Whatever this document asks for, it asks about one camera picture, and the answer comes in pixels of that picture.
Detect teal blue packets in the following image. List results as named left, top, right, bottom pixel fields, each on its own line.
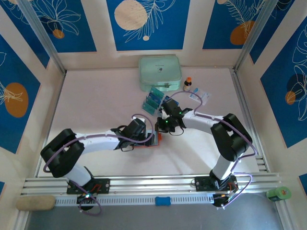
left=141, top=86, right=179, bottom=118

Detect aluminium mounting rail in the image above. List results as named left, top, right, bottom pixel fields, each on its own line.
left=21, top=172, right=282, bottom=196

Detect brown bottle orange cap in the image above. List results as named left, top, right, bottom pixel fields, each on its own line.
left=183, top=76, right=192, bottom=93

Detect blue floral wall panel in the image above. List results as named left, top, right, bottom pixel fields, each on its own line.
left=31, top=0, right=97, bottom=53
left=260, top=23, right=307, bottom=149
left=202, top=0, right=273, bottom=50
left=249, top=0, right=297, bottom=64
left=0, top=34, right=41, bottom=154
left=0, top=3, right=51, bottom=69

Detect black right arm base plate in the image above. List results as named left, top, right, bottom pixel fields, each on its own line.
left=194, top=175, right=238, bottom=192

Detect beige foam block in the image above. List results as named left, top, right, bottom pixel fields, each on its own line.
left=15, top=195, right=56, bottom=211

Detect orange card holder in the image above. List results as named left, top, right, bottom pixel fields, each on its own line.
left=133, top=130, right=163, bottom=149

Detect blue panel with cream circle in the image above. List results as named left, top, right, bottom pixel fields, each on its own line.
left=106, top=0, right=190, bottom=51

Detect aluminium side rail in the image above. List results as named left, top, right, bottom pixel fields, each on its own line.
left=230, top=68, right=269, bottom=173

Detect mint green zip case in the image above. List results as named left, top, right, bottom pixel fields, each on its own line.
left=138, top=55, right=182, bottom=92

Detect aluminium frame post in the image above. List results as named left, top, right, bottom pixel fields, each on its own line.
left=17, top=0, right=67, bottom=75
left=233, top=0, right=281, bottom=73

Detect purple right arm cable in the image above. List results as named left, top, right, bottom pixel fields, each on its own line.
left=167, top=91, right=259, bottom=210

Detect green cylinder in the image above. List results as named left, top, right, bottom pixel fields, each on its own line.
left=266, top=186, right=291, bottom=201

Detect blue bone-shaped clip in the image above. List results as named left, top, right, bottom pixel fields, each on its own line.
left=154, top=196, right=171, bottom=207

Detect thin black right gripper cable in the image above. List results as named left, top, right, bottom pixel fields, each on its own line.
left=169, top=126, right=185, bottom=136

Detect white blue sachet packet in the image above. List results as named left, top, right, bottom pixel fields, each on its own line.
left=188, top=86, right=212, bottom=106

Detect grey slotted cable duct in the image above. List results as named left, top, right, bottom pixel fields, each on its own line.
left=54, top=193, right=214, bottom=206

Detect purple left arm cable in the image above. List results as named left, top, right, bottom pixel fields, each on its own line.
left=43, top=114, right=155, bottom=216

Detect blue credit card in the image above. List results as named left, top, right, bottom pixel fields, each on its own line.
left=164, top=95, right=179, bottom=105

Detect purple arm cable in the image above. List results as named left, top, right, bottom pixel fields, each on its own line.
left=43, top=114, right=155, bottom=216
left=167, top=91, right=259, bottom=210

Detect teal credit card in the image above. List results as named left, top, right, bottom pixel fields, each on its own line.
left=150, top=86, right=165, bottom=98
left=142, top=103, right=156, bottom=116
left=146, top=92, right=163, bottom=103
left=143, top=97, right=160, bottom=108

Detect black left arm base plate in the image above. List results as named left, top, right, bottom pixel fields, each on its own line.
left=66, top=177, right=111, bottom=195

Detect black controller board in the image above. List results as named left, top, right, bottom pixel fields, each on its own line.
left=213, top=191, right=237, bottom=208
left=76, top=193, right=98, bottom=205

